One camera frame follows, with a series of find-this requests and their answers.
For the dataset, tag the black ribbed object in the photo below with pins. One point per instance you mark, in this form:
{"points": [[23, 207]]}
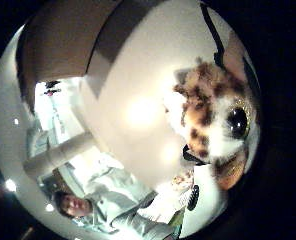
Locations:
{"points": [[193, 197]]}

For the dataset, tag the spotted big-eyed soft toy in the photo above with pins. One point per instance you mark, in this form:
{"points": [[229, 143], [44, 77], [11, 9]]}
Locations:
{"points": [[206, 110]]}

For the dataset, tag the the person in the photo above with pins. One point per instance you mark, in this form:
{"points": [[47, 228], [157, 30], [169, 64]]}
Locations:
{"points": [[121, 206]]}

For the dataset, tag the white round pillar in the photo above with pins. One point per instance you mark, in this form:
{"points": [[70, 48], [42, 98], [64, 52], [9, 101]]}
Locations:
{"points": [[59, 154]]}

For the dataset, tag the brown cardboard box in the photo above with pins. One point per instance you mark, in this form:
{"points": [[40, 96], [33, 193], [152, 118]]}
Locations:
{"points": [[59, 43]]}

